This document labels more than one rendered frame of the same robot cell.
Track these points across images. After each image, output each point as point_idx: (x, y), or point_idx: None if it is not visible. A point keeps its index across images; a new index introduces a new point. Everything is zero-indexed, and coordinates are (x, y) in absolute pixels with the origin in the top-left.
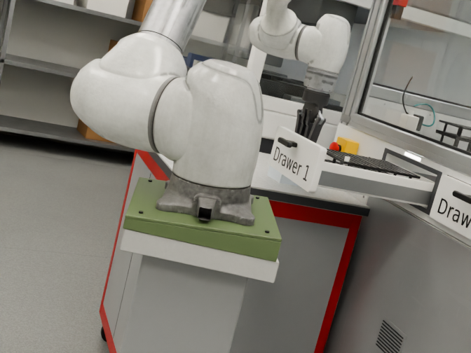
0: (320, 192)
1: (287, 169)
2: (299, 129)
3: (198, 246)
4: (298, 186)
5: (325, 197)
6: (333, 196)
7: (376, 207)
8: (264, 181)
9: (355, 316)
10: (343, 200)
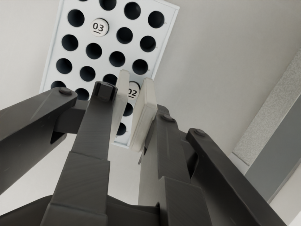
0: (210, 29)
1: None
2: (31, 154)
3: None
4: (156, 80)
5: (262, 76)
6: (253, 13)
7: None
8: (118, 174)
9: None
10: (294, 15)
